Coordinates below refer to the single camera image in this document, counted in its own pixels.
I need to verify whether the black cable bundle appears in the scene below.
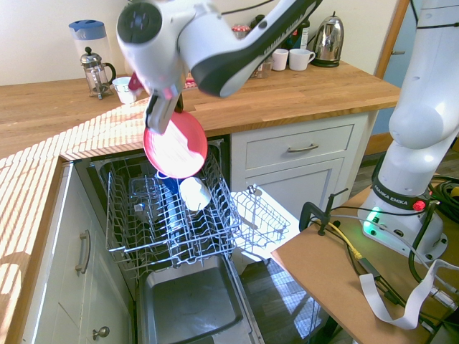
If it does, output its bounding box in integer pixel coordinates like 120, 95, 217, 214
427, 174, 459, 224

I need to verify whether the clear glass tumbler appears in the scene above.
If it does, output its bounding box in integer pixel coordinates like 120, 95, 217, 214
128, 175, 162, 216

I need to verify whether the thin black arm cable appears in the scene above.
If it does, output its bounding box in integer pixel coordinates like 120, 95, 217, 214
219, 0, 275, 16

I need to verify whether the small wire rack basket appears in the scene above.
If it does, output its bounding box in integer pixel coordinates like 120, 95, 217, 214
231, 183, 292, 252

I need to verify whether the wire dishwasher rack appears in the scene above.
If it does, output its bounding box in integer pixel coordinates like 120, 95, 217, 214
103, 141, 242, 279

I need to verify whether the blue cup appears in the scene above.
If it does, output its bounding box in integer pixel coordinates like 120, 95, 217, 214
156, 170, 181, 195

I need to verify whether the glass French press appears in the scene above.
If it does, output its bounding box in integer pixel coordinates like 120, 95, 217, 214
79, 46, 118, 100

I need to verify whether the jar with red checked lid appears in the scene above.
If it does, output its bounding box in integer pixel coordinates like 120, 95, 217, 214
231, 24, 251, 41

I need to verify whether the white cabinet drawer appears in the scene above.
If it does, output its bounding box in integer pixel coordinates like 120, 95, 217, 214
245, 124, 356, 170

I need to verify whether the white cabinet with drawer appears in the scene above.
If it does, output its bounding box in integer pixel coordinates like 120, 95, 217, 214
229, 110, 381, 267

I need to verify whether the clear glass jar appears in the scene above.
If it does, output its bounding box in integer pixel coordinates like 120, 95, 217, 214
250, 59, 274, 80

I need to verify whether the red patterned cloth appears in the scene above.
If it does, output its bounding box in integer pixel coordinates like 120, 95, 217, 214
128, 70, 197, 92

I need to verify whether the yellow cable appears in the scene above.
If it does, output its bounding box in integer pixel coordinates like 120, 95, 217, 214
328, 219, 364, 259

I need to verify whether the blue lid water filter jug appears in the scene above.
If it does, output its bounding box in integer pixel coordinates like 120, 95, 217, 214
68, 19, 113, 73

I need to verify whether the built-in dishwasher tub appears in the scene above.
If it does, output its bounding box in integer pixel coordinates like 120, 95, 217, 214
85, 134, 232, 252

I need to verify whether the metal cabinet bar handle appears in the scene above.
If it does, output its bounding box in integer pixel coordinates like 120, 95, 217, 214
74, 229, 92, 275

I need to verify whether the stainless dishwasher door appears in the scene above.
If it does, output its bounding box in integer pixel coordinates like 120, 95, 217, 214
135, 252, 267, 344

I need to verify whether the round metal cabinet knob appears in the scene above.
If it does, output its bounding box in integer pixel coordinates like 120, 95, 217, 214
91, 325, 111, 342

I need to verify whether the red round plate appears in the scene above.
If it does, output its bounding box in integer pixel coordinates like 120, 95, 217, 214
142, 110, 209, 179

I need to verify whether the black screw clamp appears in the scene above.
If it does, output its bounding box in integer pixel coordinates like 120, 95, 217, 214
298, 188, 350, 237

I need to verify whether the stainless steel kettle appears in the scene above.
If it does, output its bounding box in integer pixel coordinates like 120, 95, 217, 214
309, 11, 346, 68

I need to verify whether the black cable with plug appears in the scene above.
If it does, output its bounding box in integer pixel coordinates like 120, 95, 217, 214
356, 256, 408, 307

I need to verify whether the metal drawer pull handle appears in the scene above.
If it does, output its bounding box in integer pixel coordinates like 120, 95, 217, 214
286, 143, 320, 153

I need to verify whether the dark bottle white label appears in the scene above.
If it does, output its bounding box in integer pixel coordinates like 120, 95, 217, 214
294, 17, 311, 51

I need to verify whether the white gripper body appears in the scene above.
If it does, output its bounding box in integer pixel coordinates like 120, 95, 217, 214
144, 92, 179, 136

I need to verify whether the small white paper cup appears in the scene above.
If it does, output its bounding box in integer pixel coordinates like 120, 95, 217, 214
111, 76, 138, 105

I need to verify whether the white corner cabinet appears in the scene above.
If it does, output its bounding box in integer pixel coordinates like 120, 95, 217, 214
20, 161, 138, 344

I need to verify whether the white mug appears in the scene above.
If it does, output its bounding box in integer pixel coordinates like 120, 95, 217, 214
288, 48, 317, 72
271, 48, 290, 72
179, 176, 213, 212

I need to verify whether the white flat ribbon cable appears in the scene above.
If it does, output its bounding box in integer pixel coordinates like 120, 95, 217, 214
359, 258, 459, 329

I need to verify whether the wooden door frame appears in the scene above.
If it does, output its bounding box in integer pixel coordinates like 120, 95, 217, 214
374, 0, 410, 78

